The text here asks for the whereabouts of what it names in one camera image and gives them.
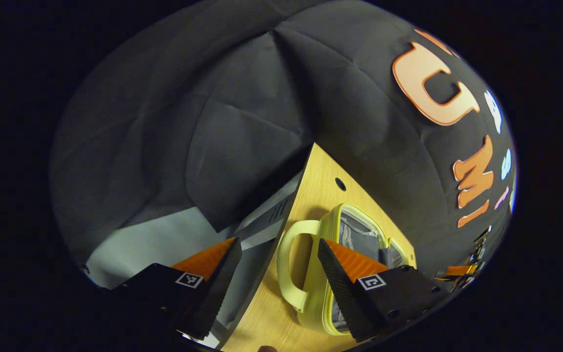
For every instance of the pale yellow suitcase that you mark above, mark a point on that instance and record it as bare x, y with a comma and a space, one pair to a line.
313, 293

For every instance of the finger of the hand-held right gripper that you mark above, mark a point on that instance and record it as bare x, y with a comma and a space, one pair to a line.
462, 270

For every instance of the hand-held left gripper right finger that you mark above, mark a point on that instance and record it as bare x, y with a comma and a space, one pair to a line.
342, 293

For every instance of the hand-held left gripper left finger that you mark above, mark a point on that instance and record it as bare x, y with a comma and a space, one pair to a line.
218, 288

